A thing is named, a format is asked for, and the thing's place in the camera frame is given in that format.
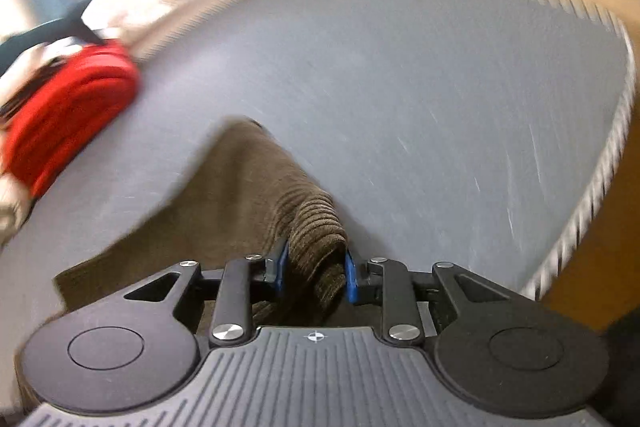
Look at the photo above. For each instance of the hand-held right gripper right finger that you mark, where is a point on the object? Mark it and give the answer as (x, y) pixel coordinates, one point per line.
(350, 274)

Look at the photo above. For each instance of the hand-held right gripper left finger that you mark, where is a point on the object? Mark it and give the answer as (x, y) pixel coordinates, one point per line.
(281, 268)

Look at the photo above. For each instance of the grey bed mat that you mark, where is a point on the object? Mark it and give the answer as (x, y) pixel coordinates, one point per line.
(425, 117)

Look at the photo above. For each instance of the red folded blanket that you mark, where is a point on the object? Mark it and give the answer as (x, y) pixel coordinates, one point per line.
(65, 107)

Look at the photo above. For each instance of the cream folded blanket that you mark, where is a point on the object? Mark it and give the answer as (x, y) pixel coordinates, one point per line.
(7, 207)

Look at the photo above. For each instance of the white folded bedding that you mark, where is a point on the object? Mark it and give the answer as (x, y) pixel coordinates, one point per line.
(20, 72)

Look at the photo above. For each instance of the dark blue shark plush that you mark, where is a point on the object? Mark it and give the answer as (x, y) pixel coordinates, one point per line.
(60, 27)

